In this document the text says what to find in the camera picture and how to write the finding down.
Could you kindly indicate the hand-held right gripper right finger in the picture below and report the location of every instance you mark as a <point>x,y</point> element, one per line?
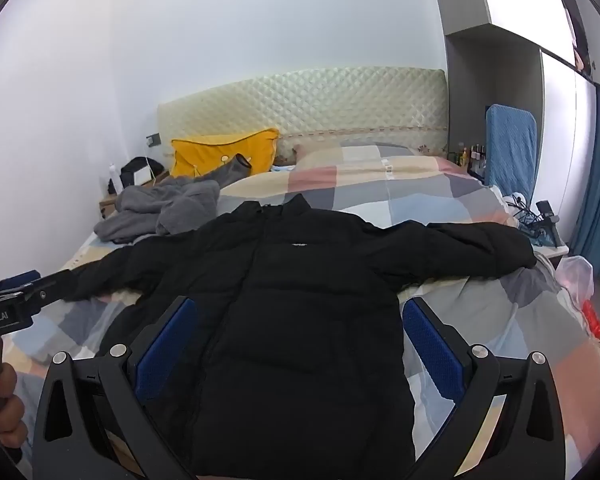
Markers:
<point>430,345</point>

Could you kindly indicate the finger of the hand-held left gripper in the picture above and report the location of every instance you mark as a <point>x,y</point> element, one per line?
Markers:
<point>24,277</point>
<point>55,281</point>

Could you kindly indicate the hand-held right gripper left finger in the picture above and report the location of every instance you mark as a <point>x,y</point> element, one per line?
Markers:
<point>167,345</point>

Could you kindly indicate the black puffer jacket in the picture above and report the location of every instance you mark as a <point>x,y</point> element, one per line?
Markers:
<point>305,310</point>

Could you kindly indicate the person's left hand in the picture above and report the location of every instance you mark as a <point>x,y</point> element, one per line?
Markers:
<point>7,407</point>

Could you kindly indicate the wooden nightstand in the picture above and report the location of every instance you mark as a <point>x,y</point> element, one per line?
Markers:
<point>107,206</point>

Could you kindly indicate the clear water bottle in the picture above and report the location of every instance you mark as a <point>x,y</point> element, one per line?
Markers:
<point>113,180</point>

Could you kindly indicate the black bag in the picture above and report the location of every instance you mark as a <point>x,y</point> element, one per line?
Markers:
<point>130,170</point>

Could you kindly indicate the grey fleece robe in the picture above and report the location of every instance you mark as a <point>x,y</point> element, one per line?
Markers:
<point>180,200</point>

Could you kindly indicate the checked pastel duvet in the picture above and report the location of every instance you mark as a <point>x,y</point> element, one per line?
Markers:
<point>405,195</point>

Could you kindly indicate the white side table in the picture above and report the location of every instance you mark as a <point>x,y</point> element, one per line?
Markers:
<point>550,251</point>

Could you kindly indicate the clear plastic bag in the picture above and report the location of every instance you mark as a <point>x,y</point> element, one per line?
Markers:
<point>577,272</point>

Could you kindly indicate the red plastic packet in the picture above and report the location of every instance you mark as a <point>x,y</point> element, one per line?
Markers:
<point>592,320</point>

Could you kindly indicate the row of small bottles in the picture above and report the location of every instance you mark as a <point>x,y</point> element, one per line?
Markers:
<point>475,156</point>

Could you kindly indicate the yellow pillow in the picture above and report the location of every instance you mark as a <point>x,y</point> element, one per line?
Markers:
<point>215,152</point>

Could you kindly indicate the blue towel on chair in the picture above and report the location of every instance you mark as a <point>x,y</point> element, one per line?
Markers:
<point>510,145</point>

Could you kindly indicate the pink floral pillow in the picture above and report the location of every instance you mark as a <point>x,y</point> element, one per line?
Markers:
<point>292,154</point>

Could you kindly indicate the white glossy wardrobe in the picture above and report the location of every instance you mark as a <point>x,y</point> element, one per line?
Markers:
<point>565,135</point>

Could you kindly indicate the cream quilted headboard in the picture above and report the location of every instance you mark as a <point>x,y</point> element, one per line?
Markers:
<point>305,100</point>

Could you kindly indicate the grey tall cabinet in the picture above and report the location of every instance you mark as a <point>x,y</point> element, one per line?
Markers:
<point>500,75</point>

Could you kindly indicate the dark wall socket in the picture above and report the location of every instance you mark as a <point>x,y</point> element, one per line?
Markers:
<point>153,139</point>

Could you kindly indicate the black camera stand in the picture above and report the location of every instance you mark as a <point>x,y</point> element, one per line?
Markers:
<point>549,220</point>

